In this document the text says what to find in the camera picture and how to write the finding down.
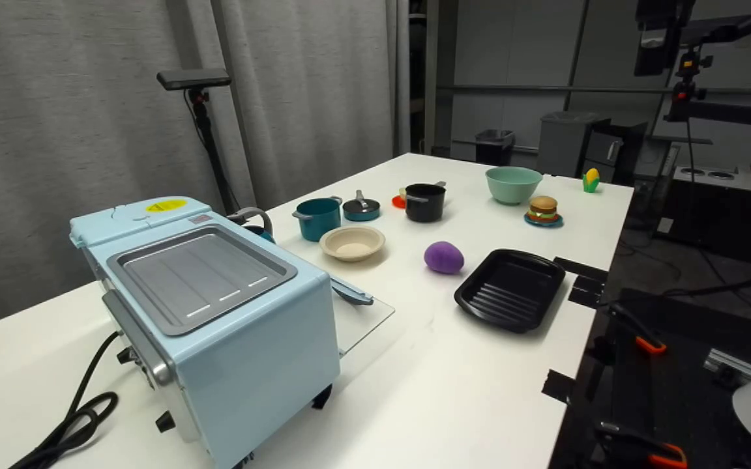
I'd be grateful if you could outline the light blue toaster oven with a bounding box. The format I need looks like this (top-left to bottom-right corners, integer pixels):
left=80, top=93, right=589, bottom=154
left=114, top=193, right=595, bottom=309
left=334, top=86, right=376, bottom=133
left=69, top=194, right=338, bottom=469

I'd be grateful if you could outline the beige shallow bowl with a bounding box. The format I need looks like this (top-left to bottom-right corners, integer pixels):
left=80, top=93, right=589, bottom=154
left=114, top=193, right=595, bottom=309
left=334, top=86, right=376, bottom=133
left=320, top=226, right=385, bottom=259

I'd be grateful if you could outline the red orange toy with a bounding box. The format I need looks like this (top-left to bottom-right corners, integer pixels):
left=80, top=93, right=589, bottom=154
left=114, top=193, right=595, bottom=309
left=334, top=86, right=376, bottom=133
left=390, top=193, right=407, bottom=210

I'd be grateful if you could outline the black saucepan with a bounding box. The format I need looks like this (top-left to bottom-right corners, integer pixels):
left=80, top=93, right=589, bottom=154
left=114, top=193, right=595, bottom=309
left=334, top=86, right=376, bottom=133
left=403, top=183, right=446, bottom=222

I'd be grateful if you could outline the teal toy pot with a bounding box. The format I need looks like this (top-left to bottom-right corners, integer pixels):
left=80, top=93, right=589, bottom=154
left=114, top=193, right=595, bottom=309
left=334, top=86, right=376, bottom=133
left=294, top=198, right=342, bottom=241

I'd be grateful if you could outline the purple toy egg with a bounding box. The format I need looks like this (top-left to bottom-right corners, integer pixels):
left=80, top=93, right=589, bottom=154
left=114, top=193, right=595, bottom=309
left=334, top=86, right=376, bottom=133
left=425, top=241, right=464, bottom=276

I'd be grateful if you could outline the mint green bowl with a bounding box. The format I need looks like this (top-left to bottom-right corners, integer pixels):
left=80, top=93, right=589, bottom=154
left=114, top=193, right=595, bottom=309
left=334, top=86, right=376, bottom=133
left=485, top=166, right=543, bottom=206

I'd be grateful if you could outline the black grill tray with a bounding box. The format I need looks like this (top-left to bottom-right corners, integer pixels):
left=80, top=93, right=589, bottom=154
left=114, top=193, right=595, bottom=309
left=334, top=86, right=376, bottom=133
left=454, top=249, right=565, bottom=332

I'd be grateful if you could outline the toy burger on plate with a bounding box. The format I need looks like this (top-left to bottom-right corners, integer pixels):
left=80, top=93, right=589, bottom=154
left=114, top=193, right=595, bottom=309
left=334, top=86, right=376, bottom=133
left=524, top=194, right=563, bottom=226

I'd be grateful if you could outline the yellow green toy corn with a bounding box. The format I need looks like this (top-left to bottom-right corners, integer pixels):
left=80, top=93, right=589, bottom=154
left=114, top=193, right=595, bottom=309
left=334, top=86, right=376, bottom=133
left=582, top=166, right=601, bottom=193

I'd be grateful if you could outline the black camera stand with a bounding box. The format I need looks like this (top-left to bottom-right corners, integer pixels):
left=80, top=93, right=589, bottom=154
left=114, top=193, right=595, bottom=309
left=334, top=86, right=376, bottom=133
left=155, top=67, right=237, bottom=212

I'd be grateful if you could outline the orange handled clamp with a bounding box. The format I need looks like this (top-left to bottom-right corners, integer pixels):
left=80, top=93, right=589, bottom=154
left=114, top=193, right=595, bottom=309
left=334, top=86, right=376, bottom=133
left=595, top=420, right=689, bottom=469
left=610, top=304, right=666, bottom=357

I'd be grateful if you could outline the black power cable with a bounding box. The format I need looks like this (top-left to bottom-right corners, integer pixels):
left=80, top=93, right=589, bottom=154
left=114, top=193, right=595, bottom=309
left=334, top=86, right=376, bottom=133
left=8, top=328, right=125, bottom=469

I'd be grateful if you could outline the orange handled clamp lower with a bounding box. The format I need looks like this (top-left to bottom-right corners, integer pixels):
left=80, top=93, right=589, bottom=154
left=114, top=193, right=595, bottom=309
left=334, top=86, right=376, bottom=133
left=595, top=420, right=689, bottom=469

